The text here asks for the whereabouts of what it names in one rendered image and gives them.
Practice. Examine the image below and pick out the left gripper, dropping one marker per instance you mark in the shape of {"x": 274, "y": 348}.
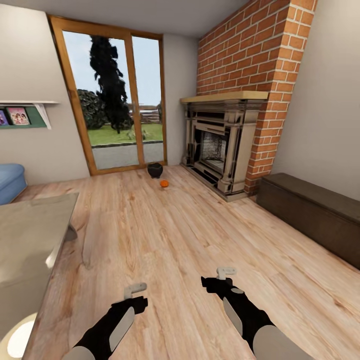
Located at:
{"x": 139, "y": 304}

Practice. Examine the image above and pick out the cauldron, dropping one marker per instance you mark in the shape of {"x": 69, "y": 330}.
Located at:
{"x": 155, "y": 170}

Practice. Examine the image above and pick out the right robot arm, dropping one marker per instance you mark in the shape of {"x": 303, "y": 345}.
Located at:
{"x": 265, "y": 339}

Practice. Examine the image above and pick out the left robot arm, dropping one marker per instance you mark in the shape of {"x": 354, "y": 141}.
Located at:
{"x": 100, "y": 341}

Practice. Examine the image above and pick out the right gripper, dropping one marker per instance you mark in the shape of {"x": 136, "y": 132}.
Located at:
{"x": 212, "y": 284}

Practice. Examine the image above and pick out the wood fireplace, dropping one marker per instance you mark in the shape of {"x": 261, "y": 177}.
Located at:
{"x": 219, "y": 139}

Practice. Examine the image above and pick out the countertop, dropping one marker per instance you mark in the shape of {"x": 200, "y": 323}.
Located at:
{"x": 227, "y": 96}

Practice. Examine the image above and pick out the coffee table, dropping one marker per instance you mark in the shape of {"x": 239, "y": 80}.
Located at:
{"x": 31, "y": 236}

